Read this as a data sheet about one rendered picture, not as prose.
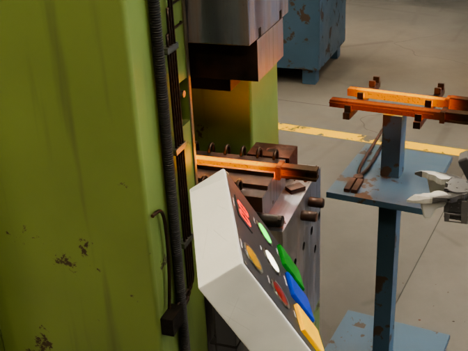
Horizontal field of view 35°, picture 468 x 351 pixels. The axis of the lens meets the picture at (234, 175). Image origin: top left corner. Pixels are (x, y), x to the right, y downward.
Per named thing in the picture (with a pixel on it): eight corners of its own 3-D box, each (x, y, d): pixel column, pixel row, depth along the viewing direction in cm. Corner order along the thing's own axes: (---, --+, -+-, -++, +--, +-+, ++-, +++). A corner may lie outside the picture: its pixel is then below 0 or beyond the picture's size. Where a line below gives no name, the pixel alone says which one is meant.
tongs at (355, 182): (386, 122, 279) (386, 119, 279) (397, 123, 278) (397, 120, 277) (343, 191, 230) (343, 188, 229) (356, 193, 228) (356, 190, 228)
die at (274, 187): (285, 186, 197) (285, 157, 194) (262, 221, 181) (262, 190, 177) (143, 169, 211) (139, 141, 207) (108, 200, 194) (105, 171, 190)
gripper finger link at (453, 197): (435, 206, 168) (469, 199, 170) (435, 200, 168) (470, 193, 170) (424, 197, 172) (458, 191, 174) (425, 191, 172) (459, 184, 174)
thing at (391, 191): (452, 161, 250) (452, 156, 249) (422, 214, 219) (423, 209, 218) (365, 148, 263) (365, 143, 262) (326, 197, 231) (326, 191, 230)
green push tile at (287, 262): (299, 269, 150) (280, 243, 146) (305, 289, 143) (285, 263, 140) (291, 273, 150) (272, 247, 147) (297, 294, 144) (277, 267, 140)
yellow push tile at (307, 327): (318, 330, 132) (297, 302, 128) (326, 357, 125) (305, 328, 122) (309, 335, 132) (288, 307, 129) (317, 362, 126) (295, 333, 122)
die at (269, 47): (283, 56, 182) (283, 17, 178) (258, 81, 165) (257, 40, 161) (129, 47, 195) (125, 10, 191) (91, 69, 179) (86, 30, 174)
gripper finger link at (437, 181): (413, 190, 185) (442, 203, 178) (414, 168, 183) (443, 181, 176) (422, 186, 187) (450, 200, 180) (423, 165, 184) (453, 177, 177)
